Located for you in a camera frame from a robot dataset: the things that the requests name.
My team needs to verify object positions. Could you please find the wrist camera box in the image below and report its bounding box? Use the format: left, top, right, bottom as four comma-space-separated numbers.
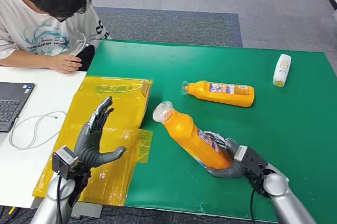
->
52, 146, 79, 180
234, 144, 269, 182

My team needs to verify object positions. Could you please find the person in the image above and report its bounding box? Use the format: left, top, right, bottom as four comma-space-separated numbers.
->
0, 0, 112, 74

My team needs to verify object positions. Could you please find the person's right hand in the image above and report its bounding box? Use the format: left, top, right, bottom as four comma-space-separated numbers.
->
48, 54, 83, 74

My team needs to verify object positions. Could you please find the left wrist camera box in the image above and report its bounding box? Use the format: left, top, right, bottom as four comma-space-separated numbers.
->
52, 146, 79, 180

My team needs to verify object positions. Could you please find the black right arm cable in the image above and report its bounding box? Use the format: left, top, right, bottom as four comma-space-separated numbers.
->
250, 188, 256, 224

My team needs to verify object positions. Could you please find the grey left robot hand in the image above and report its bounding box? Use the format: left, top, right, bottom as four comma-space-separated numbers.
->
75, 96, 127, 172

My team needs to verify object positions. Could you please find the orange bottle with clear cap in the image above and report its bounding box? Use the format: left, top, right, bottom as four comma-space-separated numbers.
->
182, 80, 255, 108
152, 101, 234, 171

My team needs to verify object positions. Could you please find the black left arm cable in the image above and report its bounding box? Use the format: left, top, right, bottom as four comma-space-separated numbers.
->
56, 176, 63, 224

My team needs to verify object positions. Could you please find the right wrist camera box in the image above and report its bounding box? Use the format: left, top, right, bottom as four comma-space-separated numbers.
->
234, 144, 269, 182

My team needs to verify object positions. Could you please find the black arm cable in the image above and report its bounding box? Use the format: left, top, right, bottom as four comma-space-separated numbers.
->
56, 176, 63, 224
250, 188, 256, 224

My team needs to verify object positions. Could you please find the green table mat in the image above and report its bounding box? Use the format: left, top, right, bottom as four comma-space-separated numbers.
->
87, 39, 337, 224

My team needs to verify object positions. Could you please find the small white bottle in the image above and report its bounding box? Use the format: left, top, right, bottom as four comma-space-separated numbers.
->
273, 53, 292, 87

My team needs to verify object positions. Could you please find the dark grey laptop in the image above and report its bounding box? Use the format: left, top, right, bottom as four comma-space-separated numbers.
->
0, 82, 35, 133

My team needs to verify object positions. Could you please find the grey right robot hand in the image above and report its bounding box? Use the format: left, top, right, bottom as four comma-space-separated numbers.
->
204, 131, 248, 180

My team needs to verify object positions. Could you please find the yellow plastic sheet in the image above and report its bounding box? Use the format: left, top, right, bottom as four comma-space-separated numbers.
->
32, 75, 153, 207

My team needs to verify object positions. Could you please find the white cable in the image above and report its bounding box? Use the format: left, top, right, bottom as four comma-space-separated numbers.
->
9, 111, 67, 151

